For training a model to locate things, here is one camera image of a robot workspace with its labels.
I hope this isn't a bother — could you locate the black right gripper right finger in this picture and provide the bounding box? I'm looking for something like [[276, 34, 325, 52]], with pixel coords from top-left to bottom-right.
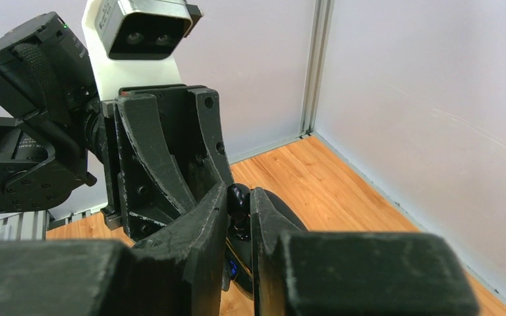
[[250, 188, 480, 315]]

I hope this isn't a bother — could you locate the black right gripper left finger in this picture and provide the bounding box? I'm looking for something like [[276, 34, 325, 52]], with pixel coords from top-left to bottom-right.
[[0, 184, 227, 315]]

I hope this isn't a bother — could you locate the aluminium frame rail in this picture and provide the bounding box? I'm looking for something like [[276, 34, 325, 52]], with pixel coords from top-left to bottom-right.
[[0, 208, 99, 241]]

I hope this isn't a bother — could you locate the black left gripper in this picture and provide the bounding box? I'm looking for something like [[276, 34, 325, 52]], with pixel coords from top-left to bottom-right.
[[103, 84, 234, 242]]

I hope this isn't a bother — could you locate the glossy black earbud charging case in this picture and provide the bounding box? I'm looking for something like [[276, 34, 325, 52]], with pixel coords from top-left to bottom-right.
[[225, 230, 254, 300]]

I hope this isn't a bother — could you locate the black earbud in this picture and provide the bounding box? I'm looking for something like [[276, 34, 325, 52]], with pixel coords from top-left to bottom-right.
[[227, 183, 251, 242]]

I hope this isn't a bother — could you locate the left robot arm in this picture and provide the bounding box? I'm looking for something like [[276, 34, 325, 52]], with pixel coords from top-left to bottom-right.
[[0, 11, 234, 241]]

